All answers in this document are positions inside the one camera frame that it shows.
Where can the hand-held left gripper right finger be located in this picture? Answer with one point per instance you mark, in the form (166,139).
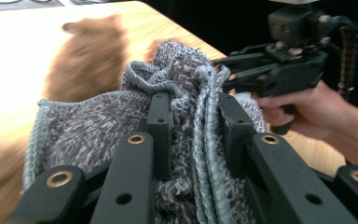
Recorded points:
(236,124)

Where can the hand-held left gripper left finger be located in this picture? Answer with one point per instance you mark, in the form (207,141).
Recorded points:
(161,124)

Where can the grey fluffy towel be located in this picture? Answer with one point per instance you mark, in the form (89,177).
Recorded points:
(87,130)

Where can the brown teddy bear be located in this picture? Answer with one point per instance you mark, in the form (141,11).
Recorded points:
(90,59)

